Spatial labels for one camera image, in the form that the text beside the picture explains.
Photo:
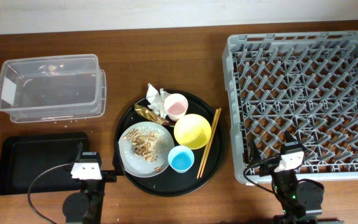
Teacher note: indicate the grey plate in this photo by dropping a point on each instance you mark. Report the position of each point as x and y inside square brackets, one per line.
[137, 166]

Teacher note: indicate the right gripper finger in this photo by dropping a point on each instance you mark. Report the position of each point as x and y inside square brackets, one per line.
[292, 144]
[253, 153]

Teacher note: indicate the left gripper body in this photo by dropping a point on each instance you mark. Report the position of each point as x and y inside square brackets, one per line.
[109, 176]

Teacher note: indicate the food scraps on plate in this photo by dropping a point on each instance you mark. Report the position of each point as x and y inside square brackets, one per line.
[147, 143]

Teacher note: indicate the clear plastic waste bin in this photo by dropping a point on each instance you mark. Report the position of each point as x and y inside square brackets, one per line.
[54, 88]

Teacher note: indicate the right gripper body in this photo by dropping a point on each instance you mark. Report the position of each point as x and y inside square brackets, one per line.
[267, 169]

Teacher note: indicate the round black serving tray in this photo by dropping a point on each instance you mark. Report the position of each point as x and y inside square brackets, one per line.
[170, 183]

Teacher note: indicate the pink cup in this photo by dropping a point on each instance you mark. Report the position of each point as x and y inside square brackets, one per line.
[176, 106]

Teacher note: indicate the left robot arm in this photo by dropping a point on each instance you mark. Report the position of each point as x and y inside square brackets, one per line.
[86, 205]

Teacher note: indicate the yellow bowl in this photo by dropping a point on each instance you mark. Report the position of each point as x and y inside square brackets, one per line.
[192, 131]

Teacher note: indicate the grey dishwasher rack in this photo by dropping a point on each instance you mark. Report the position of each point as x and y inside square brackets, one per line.
[305, 83]

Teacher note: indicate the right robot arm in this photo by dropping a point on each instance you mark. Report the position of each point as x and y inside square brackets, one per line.
[300, 199]

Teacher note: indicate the wooden chopstick right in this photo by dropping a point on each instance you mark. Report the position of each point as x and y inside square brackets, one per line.
[210, 144]

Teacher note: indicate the blue cup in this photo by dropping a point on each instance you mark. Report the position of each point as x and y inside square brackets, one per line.
[181, 159]

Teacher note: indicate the white tissue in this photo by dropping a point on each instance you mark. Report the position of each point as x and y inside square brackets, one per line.
[156, 99]

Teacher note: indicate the black rectangular tray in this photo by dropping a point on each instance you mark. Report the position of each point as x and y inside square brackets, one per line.
[23, 158]

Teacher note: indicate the gold snack wrapper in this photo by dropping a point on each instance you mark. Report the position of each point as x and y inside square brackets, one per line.
[151, 116]

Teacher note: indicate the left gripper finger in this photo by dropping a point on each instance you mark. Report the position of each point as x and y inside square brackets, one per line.
[116, 161]
[80, 150]

